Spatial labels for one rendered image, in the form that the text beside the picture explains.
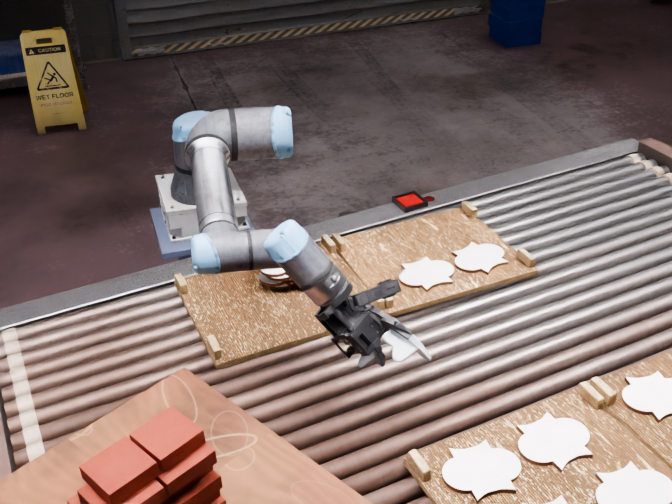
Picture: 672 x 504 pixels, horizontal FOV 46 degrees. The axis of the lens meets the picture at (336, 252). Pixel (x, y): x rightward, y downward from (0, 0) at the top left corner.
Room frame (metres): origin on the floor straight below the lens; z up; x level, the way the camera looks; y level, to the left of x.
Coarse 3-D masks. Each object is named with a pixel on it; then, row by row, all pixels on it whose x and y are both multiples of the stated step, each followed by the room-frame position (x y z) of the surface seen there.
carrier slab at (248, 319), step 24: (336, 264) 1.66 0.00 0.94; (192, 288) 1.57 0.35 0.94; (216, 288) 1.57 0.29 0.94; (240, 288) 1.57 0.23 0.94; (264, 288) 1.56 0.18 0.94; (360, 288) 1.55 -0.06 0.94; (192, 312) 1.48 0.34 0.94; (216, 312) 1.47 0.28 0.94; (240, 312) 1.47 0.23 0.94; (264, 312) 1.47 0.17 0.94; (288, 312) 1.47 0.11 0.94; (312, 312) 1.46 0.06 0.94; (384, 312) 1.45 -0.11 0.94; (216, 336) 1.39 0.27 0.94; (240, 336) 1.38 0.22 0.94; (264, 336) 1.38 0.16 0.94; (288, 336) 1.38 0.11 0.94; (312, 336) 1.38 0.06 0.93; (216, 360) 1.30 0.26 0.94; (240, 360) 1.31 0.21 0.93
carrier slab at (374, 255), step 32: (416, 224) 1.84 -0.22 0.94; (448, 224) 1.83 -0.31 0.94; (480, 224) 1.83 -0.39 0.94; (352, 256) 1.69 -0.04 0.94; (384, 256) 1.69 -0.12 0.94; (416, 256) 1.68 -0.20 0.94; (448, 256) 1.68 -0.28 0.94; (512, 256) 1.67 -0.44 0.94; (416, 288) 1.54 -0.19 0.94; (448, 288) 1.54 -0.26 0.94; (480, 288) 1.54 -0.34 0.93
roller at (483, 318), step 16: (656, 256) 1.67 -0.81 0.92; (608, 272) 1.61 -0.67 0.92; (624, 272) 1.62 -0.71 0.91; (560, 288) 1.55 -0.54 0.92; (576, 288) 1.55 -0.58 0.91; (512, 304) 1.49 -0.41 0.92; (528, 304) 1.50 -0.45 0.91; (544, 304) 1.51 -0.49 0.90; (464, 320) 1.43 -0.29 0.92; (480, 320) 1.44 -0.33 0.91; (496, 320) 1.45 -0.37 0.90; (416, 336) 1.38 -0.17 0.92; (432, 336) 1.39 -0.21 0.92; (448, 336) 1.40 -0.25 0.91; (384, 352) 1.34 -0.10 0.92; (320, 368) 1.29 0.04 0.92; (336, 368) 1.29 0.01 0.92; (352, 368) 1.30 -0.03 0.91; (272, 384) 1.24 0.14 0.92; (288, 384) 1.24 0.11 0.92; (304, 384) 1.25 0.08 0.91; (240, 400) 1.20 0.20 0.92; (256, 400) 1.20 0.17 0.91
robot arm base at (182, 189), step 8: (176, 168) 1.97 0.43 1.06; (176, 176) 1.97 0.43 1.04; (184, 176) 1.95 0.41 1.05; (176, 184) 1.96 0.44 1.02; (184, 184) 1.95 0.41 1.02; (192, 184) 1.94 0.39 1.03; (176, 192) 1.95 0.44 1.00; (184, 192) 1.95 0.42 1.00; (192, 192) 1.93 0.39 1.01; (176, 200) 1.95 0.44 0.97; (184, 200) 1.93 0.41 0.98; (192, 200) 1.93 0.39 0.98
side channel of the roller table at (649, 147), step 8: (640, 144) 2.27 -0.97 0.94; (648, 144) 2.25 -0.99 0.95; (656, 144) 2.25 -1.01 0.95; (664, 144) 2.25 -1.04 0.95; (640, 152) 2.27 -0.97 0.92; (648, 152) 2.24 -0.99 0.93; (656, 152) 2.21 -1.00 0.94; (664, 152) 2.19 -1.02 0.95; (656, 160) 2.21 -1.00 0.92; (664, 160) 2.18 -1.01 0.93
